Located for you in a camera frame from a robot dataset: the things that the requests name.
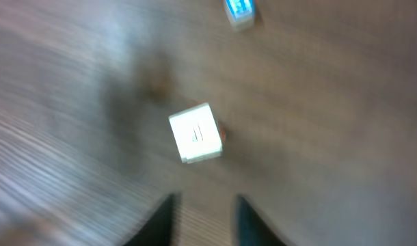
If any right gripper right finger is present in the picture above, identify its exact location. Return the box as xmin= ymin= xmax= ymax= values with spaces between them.
xmin=235 ymin=195 xmax=286 ymax=246

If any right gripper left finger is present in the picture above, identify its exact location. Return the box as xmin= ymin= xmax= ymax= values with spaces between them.
xmin=122 ymin=193 xmax=180 ymax=246

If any white block red edge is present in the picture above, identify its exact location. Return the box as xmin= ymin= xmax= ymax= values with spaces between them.
xmin=168 ymin=102 xmax=223 ymax=164

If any blue P block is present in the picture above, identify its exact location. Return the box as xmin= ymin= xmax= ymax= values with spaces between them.
xmin=224 ymin=0 xmax=256 ymax=31

